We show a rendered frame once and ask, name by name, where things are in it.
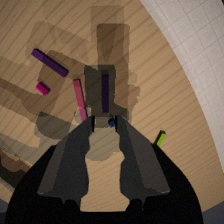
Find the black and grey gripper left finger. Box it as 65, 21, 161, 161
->
4, 115, 95, 224

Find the small magenta block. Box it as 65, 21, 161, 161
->
35, 81, 50, 95

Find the purple rod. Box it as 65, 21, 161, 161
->
102, 75, 109, 113
31, 48, 69, 77

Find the pink rod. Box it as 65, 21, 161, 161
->
73, 79, 88, 122

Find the small dark blue block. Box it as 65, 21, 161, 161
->
108, 118, 115, 127

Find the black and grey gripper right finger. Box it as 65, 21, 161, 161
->
115, 115, 204, 224

